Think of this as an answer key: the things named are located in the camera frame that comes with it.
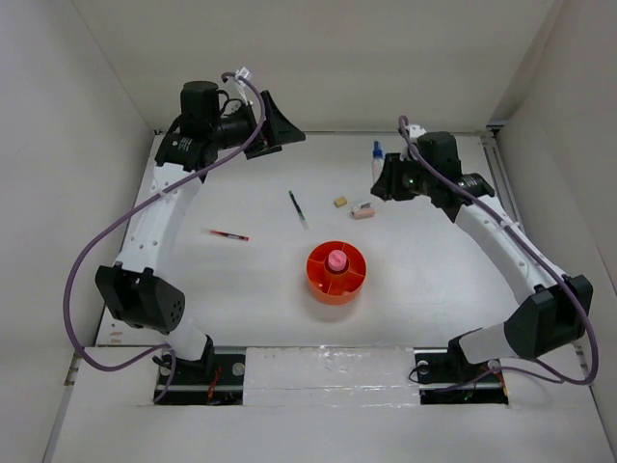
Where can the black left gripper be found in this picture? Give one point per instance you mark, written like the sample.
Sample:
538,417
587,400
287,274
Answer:
278,131

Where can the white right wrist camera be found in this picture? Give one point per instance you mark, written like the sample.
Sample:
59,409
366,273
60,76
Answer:
414,131

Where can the orange round organizer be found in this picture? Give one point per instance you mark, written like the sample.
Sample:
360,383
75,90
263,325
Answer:
330,288

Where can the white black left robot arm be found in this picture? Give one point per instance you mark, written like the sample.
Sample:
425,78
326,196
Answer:
135,289

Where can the red gel pen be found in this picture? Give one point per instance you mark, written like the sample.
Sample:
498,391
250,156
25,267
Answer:
226,234

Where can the pink-capped patterned bottle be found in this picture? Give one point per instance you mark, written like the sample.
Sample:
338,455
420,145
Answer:
337,261

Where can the pink white mini stapler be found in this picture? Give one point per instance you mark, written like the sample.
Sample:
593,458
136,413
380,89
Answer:
362,211

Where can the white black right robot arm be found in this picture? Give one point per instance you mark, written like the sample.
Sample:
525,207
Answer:
553,306

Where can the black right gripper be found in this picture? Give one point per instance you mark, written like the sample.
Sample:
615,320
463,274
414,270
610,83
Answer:
386,187

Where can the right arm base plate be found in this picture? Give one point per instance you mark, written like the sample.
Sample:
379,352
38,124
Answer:
442,380

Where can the aluminium rail at table edge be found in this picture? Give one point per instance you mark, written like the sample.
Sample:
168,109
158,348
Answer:
498,172

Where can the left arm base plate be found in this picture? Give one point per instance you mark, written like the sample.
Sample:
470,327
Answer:
223,387

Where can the green gel pen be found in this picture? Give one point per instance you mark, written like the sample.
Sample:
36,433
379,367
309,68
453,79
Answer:
299,211

